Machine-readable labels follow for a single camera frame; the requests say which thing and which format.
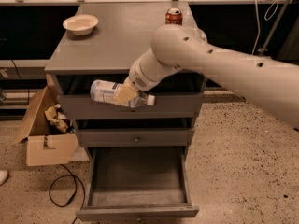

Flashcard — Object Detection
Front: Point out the open cardboard box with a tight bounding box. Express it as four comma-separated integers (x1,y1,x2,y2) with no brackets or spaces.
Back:
12,75,78,166

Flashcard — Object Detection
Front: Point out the black floor cable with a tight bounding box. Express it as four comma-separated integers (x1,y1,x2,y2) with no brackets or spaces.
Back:
49,163,86,224

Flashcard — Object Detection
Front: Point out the white ceramic bowl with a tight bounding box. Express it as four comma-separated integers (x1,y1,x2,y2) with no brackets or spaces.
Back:
63,14,98,35

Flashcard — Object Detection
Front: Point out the white shoe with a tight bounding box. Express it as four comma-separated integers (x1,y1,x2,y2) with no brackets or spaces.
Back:
0,170,9,186

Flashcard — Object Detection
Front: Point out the white hanging cable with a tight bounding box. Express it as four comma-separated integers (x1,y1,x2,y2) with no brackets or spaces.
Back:
250,0,280,56

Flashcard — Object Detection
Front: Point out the grey drawer cabinet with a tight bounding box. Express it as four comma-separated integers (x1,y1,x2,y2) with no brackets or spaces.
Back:
44,1,215,161

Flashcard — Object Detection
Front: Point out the metal stand pole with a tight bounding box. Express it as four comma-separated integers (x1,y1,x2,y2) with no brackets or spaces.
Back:
257,0,292,56

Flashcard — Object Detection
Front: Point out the grey open bottom drawer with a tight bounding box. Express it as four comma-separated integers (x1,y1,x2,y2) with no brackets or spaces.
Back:
76,147,199,221

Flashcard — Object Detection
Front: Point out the crumpled trash in box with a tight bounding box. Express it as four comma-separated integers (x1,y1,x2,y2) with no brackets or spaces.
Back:
44,104,74,133

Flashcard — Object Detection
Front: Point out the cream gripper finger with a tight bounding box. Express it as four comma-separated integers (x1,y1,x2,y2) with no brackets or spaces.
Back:
115,83,138,105

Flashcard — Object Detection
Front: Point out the grey top drawer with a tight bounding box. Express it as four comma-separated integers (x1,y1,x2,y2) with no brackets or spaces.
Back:
58,93,203,120

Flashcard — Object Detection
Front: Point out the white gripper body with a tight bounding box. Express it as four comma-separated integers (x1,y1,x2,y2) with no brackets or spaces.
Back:
128,49,181,91

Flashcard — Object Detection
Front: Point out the red cola can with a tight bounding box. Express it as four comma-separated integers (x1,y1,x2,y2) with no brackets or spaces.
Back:
165,7,183,25

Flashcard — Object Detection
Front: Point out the grey middle drawer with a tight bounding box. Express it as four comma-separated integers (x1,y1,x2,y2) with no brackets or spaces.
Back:
76,128,194,147

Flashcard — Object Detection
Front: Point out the clear blue-label plastic bottle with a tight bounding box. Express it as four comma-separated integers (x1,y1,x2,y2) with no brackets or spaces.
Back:
90,79,155,109

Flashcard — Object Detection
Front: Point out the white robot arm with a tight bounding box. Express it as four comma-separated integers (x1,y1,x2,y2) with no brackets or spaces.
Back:
115,24,299,130

